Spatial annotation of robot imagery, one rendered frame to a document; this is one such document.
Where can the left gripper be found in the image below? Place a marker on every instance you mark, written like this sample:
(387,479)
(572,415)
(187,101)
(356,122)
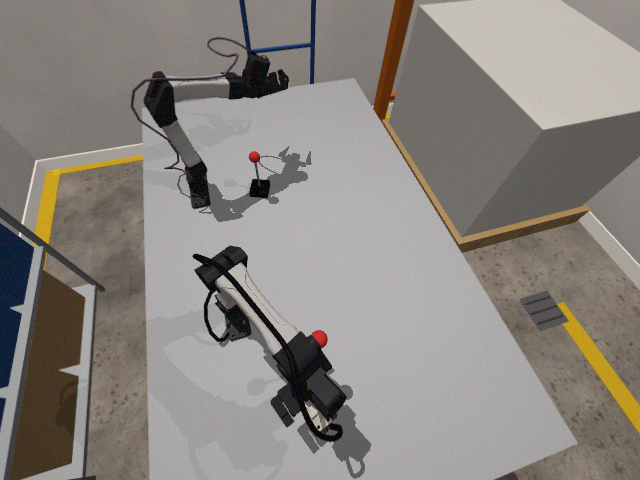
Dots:
(271,83)

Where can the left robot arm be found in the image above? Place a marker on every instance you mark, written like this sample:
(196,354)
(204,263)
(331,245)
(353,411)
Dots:
(174,90)

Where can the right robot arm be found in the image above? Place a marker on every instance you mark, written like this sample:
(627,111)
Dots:
(251,305)

